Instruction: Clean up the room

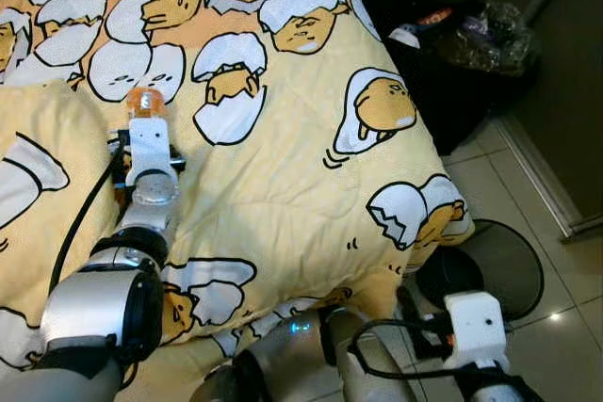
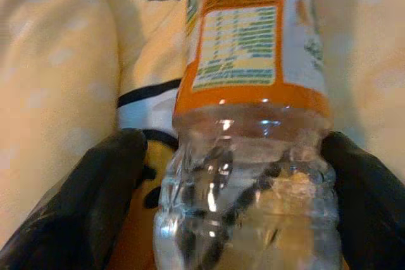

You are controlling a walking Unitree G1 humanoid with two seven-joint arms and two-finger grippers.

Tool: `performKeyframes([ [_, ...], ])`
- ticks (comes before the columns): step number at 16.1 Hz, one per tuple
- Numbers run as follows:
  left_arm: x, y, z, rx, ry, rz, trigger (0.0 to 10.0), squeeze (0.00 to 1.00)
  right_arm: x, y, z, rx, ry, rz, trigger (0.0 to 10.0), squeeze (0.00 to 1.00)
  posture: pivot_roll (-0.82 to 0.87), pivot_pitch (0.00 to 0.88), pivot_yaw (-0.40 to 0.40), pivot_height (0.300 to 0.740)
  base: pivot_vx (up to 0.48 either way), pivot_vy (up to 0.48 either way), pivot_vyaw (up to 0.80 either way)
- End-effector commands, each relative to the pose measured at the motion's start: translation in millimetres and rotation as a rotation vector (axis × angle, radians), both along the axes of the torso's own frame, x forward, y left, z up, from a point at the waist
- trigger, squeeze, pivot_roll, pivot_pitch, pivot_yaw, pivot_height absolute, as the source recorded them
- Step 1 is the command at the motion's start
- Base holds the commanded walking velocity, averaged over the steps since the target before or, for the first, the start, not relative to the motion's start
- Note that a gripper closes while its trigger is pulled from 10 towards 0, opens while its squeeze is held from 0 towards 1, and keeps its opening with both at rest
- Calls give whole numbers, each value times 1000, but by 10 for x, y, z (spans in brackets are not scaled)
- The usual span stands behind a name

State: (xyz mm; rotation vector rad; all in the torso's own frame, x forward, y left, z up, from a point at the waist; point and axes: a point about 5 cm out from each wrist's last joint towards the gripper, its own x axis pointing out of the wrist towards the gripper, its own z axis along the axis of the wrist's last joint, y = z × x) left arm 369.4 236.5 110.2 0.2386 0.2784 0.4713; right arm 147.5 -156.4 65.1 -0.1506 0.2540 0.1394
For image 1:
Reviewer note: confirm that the black square trash bin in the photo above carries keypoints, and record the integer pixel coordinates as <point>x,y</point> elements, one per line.
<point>452,101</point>

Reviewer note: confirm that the yellow egg-print blanket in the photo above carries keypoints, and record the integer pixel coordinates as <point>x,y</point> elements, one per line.
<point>283,167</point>

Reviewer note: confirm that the round black waste bin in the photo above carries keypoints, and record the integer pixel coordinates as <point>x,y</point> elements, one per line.
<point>499,265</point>

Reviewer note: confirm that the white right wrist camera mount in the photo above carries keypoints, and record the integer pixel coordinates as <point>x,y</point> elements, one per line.
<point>476,327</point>

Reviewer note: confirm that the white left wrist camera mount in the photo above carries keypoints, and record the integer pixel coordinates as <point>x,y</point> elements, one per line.
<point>151,148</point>

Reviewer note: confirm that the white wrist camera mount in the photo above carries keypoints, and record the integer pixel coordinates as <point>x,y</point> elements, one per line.
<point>476,327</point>
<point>151,148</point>

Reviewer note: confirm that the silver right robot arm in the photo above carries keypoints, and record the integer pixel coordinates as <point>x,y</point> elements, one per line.
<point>283,364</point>

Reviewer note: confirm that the clear crumpled plastic bag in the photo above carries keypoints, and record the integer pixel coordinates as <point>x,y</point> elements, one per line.
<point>490,40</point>

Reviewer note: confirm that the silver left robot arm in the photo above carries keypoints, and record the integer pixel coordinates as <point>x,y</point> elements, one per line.
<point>94,298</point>

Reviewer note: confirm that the orange red snack packet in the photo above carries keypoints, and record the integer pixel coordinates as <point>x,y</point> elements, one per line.
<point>435,17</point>

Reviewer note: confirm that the white crumpled wrapper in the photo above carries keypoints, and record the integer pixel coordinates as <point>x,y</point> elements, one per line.
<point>405,35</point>

